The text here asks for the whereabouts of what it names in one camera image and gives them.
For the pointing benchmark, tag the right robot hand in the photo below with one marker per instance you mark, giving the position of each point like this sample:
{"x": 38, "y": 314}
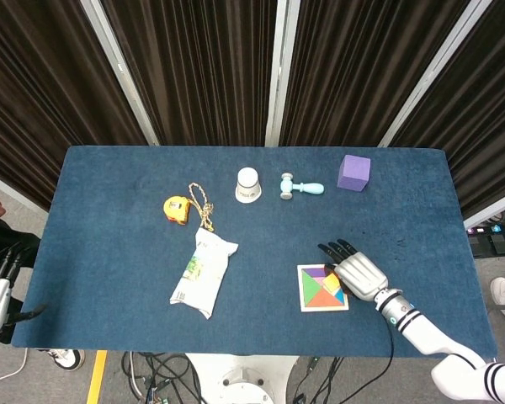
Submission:
{"x": 362, "y": 275}

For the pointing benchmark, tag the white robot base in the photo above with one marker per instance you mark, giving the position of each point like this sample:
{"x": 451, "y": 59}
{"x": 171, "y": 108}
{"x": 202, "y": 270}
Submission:
{"x": 242, "y": 379}

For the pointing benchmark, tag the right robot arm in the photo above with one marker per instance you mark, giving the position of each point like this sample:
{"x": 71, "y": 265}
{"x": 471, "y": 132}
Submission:
{"x": 421, "y": 332}

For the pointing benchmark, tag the blue tangram triangle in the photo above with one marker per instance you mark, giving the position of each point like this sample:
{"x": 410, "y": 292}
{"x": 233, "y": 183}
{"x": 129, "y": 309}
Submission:
{"x": 341, "y": 297}

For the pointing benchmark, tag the pink tangram triangle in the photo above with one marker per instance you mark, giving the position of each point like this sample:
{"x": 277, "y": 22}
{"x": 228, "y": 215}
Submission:
{"x": 320, "y": 281}

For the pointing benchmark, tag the purple tangram parallelogram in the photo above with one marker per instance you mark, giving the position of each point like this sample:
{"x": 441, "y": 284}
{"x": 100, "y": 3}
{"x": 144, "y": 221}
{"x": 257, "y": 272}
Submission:
{"x": 316, "y": 273}

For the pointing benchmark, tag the orange tangram triangle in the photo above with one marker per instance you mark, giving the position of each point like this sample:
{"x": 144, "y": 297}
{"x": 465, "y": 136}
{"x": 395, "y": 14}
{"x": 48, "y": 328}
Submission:
{"x": 325, "y": 302}

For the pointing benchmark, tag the green tangram triangle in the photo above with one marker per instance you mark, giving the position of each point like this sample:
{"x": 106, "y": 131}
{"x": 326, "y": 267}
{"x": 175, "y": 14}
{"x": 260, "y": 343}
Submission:
{"x": 309, "y": 288}

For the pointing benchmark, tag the wooden tangram tray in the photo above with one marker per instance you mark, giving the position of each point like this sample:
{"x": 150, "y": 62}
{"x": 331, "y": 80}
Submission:
{"x": 299, "y": 290}

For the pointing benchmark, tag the white and black sneaker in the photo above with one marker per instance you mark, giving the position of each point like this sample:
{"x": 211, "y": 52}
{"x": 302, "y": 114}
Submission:
{"x": 67, "y": 358}

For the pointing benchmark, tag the purple foam cube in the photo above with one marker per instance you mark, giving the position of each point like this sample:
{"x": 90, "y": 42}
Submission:
{"x": 353, "y": 174}

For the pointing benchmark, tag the light blue toy hammer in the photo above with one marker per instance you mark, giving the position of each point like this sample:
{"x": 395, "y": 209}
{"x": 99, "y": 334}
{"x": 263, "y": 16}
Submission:
{"x": 303, "y": 186}

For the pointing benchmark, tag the yellow floor tape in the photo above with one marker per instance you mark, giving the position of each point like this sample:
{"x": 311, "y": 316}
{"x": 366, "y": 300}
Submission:
{"x": 97, "y": 376}

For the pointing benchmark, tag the white conical cup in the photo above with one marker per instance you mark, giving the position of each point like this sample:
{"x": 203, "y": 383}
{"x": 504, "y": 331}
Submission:
{"x": 248, "y": 187}

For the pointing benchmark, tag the white snack bag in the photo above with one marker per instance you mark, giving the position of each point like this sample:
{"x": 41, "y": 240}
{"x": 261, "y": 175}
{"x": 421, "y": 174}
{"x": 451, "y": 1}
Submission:
{"x": 202, "y": 273}

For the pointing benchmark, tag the dark brown curtain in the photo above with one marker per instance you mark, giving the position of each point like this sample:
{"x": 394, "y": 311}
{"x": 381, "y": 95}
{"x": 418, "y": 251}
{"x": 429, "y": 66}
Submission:
{"x": 193, "y": 71}
{"x": 33, "y": 105}
{"x": 353, "y": 71}
{"x": 484, "y": 126}

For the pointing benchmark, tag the yellow tape measure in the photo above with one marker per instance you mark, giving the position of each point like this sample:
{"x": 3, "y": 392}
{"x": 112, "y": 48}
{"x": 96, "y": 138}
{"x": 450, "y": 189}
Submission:
{"x": 176, "y": 209}

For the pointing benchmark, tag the white partition post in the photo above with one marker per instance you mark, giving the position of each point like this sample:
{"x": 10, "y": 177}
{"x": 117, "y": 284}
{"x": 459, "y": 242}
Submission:
{"x": 118, "y": 67}
{"x": 281, "y": 71}
{"x": 437, "y": 71}

